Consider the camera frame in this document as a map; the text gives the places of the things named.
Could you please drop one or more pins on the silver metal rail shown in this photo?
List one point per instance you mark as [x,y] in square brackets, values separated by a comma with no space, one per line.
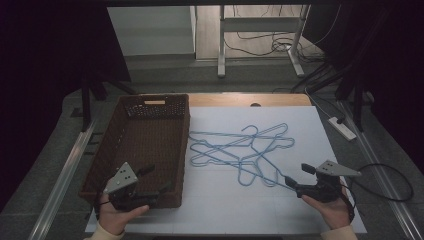
[60,186]
[383,176]

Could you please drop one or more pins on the person's right hand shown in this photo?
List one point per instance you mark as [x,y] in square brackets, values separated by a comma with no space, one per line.
[330,211]

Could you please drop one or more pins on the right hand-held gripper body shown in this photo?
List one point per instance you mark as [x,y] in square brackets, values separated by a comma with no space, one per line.
[325,191]

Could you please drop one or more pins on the white cabinet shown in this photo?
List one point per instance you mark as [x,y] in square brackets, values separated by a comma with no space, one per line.
[150,30]

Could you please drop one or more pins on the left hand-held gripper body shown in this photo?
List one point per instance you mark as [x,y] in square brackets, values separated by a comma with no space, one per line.
[121,180]

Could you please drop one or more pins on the brown woven basket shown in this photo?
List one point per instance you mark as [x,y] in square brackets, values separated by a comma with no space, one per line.
[146,146]

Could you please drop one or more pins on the white metal desk frame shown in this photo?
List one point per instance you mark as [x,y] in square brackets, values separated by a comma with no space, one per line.
[260,24]

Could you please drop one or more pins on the black plug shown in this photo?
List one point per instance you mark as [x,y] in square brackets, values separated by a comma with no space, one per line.
[340,120]

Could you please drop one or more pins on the dark curtain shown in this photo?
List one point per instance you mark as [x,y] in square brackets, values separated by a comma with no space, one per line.
[390,66]
[43,66]

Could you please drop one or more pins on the person's left hand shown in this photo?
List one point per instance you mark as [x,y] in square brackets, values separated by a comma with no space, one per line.
[116,218]

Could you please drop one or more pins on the black metal stand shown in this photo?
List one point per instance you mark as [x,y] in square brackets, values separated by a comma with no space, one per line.
[358,100]
[86,100]

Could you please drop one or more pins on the white power strip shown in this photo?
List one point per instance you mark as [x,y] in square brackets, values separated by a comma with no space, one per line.
[342,129]

